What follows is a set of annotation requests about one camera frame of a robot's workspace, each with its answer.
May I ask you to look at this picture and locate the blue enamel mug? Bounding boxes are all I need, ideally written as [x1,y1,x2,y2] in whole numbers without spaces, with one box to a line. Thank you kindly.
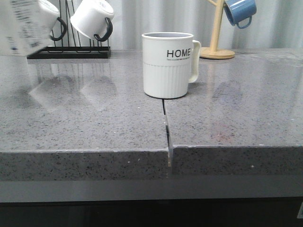
[224,0,257,29]

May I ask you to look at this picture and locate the black wire mug rack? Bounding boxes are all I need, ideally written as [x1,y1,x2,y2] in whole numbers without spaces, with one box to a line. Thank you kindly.
[28,0,111,59]

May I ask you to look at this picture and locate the left white enamel mug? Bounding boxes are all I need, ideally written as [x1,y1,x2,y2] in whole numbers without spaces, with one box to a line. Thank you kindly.
[38,0,67,42]

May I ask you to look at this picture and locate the white milk carton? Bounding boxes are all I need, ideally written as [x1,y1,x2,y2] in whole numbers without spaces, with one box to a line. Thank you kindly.
[0,0,50,56]

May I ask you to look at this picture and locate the right white enamel mug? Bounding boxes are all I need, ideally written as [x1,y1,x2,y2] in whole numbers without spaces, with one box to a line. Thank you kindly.
[70,0,114,42]

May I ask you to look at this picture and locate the wooden mug tree stand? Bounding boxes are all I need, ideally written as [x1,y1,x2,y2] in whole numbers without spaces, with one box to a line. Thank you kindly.
[200,0,235,60]

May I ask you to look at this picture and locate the white enamel mug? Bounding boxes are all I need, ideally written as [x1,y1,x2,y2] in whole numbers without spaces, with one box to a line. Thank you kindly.
[38,0,67,42]
[70,0,114,42]

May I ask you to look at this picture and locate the white ribbed HOME mug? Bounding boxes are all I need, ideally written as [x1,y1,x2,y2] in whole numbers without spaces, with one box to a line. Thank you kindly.
[142,32,201,99]

